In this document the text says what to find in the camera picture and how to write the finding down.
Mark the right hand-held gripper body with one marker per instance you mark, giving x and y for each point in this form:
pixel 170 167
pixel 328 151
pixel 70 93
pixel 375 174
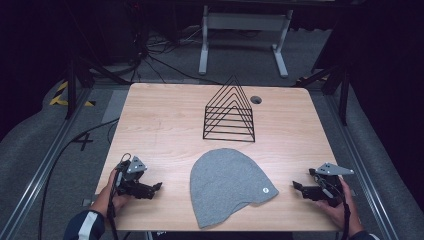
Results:
pixel 328 186

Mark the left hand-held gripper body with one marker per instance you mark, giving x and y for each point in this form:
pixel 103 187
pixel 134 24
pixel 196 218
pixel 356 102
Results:
pixel 130 181

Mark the black metal stand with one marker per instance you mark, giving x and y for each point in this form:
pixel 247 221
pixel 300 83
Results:
pixel 343 93
pixel 71 90

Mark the white metal desk frame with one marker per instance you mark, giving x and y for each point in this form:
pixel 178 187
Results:
pixel 245 23

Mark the person's right hand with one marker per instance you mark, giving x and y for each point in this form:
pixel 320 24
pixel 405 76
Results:
pixel 343 210

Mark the grey beanie hat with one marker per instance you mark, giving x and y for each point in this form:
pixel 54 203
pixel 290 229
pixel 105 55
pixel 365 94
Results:
pixel 226 186

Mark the aluminium floor rail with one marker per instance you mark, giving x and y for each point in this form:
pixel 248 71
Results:
pixel 363 160
pixel 40 170

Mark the person's left hand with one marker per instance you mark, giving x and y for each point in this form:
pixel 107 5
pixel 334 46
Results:
pixel 106 196

